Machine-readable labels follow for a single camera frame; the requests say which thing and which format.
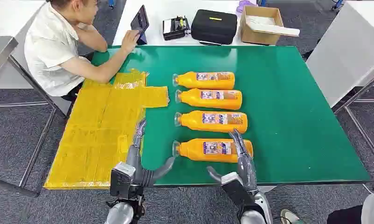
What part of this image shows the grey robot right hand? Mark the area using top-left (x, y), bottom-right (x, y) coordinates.
top-left (206, 129), bottom-right (259, 194)

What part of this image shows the black label printer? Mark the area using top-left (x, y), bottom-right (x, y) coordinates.
top-left (162, 16), bottom-right (191, 41)

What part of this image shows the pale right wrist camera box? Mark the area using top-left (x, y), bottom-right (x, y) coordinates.
top-left (221, 172), bottom-right (257, 209)

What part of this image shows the person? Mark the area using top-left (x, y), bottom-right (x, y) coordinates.
top-left (24, 0), bottom-right (141, 103)

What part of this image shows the white green shoe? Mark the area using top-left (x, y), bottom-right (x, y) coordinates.
top-left (280, 209), bottom-right (305, 224)

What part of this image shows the white floor plate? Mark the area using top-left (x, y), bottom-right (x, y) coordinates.
top-left (257, 185), bottom-right (278, 193)

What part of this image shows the yellow sheet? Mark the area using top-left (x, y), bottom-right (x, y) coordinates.
top-left (44, 69), bottom-right (170, 190)

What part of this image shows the white table with devices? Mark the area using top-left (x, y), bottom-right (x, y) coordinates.
top-left (112, 0), bottom-right (270, 47)

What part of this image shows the white table with metal legs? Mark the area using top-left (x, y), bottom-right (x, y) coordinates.
top-left (305, 0), bottom-right (374, 169)

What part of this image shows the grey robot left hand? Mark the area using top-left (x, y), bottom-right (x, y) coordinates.
top-left (125, 118), bottom-right (176, 189)

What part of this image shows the black zip case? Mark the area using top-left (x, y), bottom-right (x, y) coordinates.
top-left (191, 9), bottom-right (238, 46)

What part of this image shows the white foam board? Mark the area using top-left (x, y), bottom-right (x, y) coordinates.
top-left (246, 15), bottom-right (301, 37)

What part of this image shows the green table mat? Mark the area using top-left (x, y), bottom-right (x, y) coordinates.
top-left (90, 45), bottom-right (370, 187)

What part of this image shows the dark leg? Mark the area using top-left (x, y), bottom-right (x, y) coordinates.
top-left (326, 204), bottom-right (364, 224)

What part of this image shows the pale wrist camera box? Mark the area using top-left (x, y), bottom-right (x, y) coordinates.
top-left (110, 161), bottom-right (137, 199)
top-left (221, 172), bottom-right (257, 209)

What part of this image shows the orange drink bottle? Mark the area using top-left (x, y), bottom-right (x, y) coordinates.
top-left (172, 71), bottom-right (236, 91)
top-left (174, 110), bottom-right (249, 134)
top-left (175, 88), bottom-right (243, 111)
top-left (172, 138), bottom-right (254, 163)

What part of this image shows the grey metal table frame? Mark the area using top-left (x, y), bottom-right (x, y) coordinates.
top-left (0, 57), bottom-right (67, 198)

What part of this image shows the purple plastic item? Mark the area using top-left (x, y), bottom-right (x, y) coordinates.
top-left (236, 0), bottom-right (257, 14)

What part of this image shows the black tablet with stand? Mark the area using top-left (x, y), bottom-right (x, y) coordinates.
top-left (130, 4), bottom-right (150, 46)

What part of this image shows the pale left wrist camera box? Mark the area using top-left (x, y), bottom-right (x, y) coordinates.
top-left (110, 161), bottom-right (137, 199)

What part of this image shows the brown cardboard box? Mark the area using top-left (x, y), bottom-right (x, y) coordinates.
top-left (239, 5), bottom-right (285, 46)

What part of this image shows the white table beside person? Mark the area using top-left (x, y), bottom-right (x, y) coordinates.
top-left (0, 0), bottom-right (73, 117)

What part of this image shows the steel bench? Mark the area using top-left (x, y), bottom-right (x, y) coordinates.
top-left (0, 28), bottom-right (19, 83)

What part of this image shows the person's right hand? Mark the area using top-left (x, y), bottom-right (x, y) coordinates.
top-left (120, 30), bottom-right (141, 55)

